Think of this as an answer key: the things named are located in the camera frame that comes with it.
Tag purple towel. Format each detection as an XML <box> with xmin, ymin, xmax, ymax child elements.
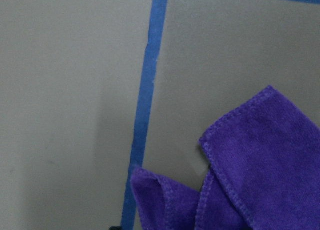
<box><xmin>131</xmin><ymin>86</ymin><xmax>320</xmax><ymax>230</ymax></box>

